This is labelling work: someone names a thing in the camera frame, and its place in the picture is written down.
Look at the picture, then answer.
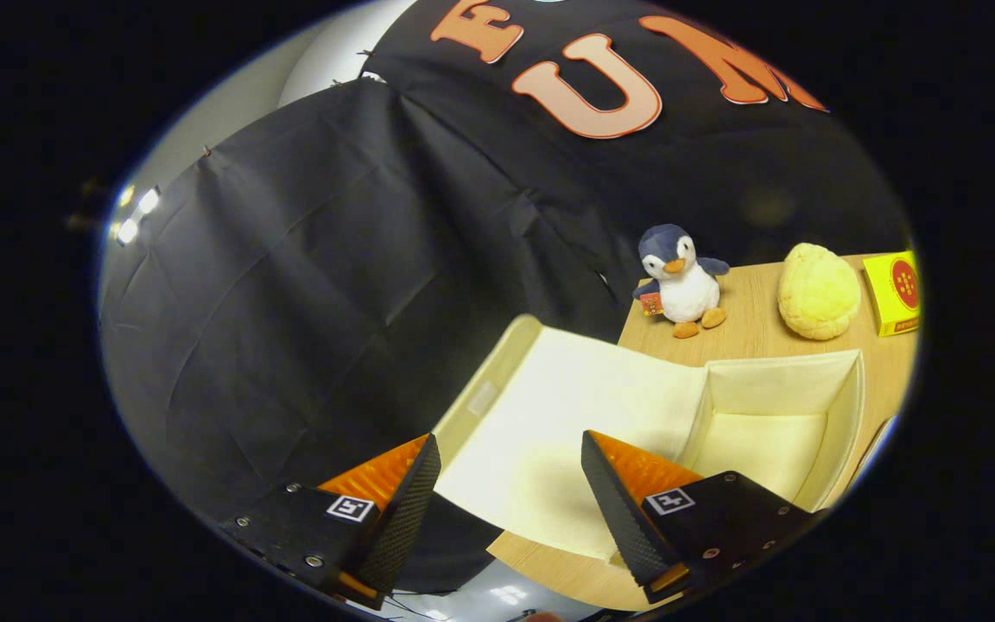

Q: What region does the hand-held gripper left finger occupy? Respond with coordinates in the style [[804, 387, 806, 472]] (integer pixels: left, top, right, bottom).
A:
[[219, 434, 443, 611]]

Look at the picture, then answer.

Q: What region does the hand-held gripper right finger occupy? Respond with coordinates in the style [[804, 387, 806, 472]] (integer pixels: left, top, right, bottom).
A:
[[581, 430, 827, 604]]

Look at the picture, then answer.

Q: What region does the beige fabric storage box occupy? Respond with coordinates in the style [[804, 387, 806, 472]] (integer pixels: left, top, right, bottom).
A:
[[433, 314, 867, 562]]

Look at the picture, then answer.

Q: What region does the penguin plush toy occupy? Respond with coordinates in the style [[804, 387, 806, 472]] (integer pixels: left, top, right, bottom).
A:
[[632, 224, 731, 340]]

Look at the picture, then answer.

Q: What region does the yellow round plush toy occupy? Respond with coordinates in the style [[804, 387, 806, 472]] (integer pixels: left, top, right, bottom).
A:
[[777, 243, 862, 341]]

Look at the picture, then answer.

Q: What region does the yellow book with red circle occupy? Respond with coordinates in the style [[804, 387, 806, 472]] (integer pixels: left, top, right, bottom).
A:
[[862, 251, 922, 337]]

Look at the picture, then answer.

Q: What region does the bright ceiling light fixture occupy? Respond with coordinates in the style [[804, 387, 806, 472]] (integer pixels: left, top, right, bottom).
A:
[[109, 184, 162, 247]]

